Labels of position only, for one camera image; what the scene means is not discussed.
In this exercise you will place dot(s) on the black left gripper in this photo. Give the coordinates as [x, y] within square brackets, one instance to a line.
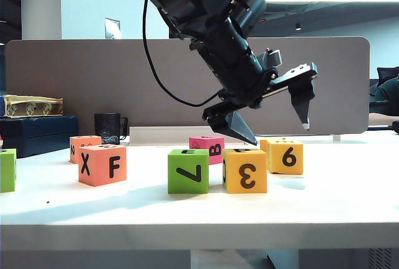
[296, 73]

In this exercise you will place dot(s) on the yellow block 6 Alligator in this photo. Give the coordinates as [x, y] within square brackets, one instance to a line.
[290, 158]

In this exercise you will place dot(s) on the yellow block 3 and T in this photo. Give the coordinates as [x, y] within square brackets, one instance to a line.
[246, 172]

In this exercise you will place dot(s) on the green block 7 Nest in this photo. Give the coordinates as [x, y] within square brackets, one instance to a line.
[187, 172]

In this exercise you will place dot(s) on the orange block X F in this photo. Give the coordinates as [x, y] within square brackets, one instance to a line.
[103, 166]

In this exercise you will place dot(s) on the orange block 2 Queen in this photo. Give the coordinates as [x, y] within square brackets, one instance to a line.
[78, 144]

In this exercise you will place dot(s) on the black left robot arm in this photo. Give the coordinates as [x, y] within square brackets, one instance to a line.
[212, 16]

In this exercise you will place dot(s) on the yellow block with 9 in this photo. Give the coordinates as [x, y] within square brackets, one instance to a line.
[264, 144]

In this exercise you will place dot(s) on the pink block with B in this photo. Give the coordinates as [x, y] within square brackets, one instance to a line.
[199, 142]

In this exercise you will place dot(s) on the small ceiling spotlight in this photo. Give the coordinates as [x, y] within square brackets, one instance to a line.
[298, 27]

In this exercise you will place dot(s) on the person in dark green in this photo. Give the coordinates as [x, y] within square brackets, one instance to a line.
[389, 97]

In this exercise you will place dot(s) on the black office chair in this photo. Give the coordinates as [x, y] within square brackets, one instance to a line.
[385, 74]

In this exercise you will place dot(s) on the black round desk object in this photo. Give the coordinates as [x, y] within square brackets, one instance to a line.
[396, 127]

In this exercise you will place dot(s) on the black mug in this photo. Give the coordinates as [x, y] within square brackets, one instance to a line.
[107, 125]

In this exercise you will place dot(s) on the brown desk partition panel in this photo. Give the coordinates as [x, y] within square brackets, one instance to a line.
[93, 88]

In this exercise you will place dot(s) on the dark blue box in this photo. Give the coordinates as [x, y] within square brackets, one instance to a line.
[37, 135]

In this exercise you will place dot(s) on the gold patterned box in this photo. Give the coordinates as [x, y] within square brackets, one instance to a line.
[34, 107]

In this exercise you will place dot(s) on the green foam block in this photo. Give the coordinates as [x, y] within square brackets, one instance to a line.
[7, 172]

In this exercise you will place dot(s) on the small red white object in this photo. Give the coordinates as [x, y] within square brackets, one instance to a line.
[1, 139]

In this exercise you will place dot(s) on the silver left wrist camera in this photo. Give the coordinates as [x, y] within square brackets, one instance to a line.
[274, 57]

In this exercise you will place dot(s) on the white partition foot bracket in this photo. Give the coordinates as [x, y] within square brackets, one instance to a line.
[337, 138]

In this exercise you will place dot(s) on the silver wall plate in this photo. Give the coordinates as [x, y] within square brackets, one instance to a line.
[113, 28]

